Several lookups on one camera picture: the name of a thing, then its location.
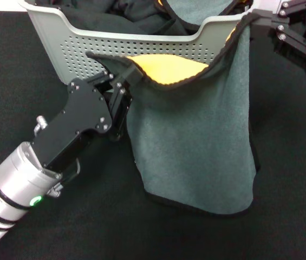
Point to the small orange object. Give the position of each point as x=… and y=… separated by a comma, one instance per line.
x=244, y=1

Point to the dark crumpled towel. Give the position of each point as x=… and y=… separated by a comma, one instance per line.
x=101, y=19

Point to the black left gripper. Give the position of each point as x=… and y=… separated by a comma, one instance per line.
x=85, y=113

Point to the black tablecloth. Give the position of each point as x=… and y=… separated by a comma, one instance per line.
x=60, y=230

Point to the grey perforated storage box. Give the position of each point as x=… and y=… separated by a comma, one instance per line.
x=87, y=46

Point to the grey yellow towel black trim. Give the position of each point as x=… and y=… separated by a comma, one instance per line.
x=190, y=135

